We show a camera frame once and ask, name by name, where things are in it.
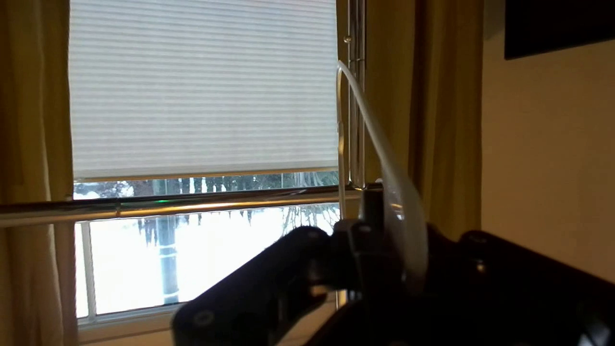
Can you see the white framed glass window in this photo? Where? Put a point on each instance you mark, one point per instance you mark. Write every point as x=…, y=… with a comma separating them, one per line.
x=211, y=257

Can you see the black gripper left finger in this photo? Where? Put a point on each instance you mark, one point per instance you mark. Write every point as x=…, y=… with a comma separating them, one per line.
x=269, y=289

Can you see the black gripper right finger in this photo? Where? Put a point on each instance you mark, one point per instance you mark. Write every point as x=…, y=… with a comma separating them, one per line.
x=511, y=295

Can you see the black flat screen television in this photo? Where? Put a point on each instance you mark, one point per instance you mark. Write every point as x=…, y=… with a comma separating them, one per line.
x=557, y=26

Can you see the olive green curtain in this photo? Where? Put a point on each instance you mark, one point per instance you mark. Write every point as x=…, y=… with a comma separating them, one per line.
x=30, y=128
x=434, y=116

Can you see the white cellular window blind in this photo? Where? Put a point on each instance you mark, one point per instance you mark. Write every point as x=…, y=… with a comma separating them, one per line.
x=203, y=90

